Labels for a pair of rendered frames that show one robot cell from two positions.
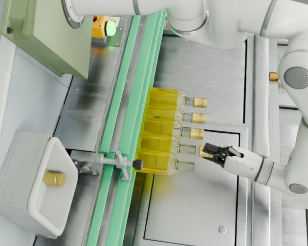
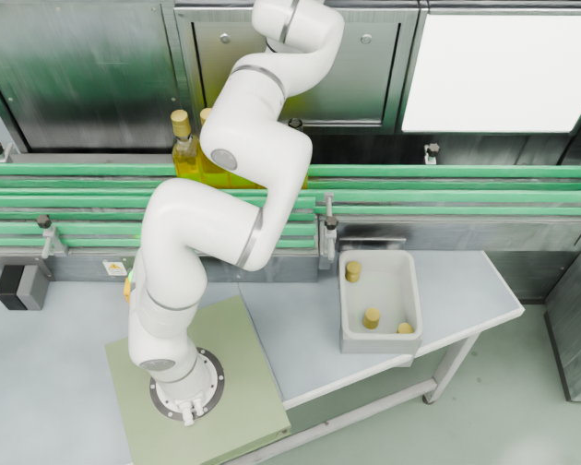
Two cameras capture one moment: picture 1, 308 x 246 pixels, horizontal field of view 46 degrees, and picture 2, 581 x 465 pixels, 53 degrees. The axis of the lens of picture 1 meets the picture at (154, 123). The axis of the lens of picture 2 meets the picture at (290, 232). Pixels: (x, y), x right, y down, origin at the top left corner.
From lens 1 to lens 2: 0.96 m
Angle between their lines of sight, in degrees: 54
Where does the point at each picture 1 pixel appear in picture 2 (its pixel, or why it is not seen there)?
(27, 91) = (299, 359)
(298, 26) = (188, 265)
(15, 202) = (415, 343)
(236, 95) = (100, 15)
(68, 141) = (308, 273)
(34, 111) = (305, 333)
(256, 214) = not seen: outside the picture
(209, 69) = (60, 61)
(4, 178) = (391, 351)
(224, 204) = not seen: hidden behind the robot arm
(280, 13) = (190, 299)
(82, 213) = (376, 226)
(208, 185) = not seen: hidden behind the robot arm
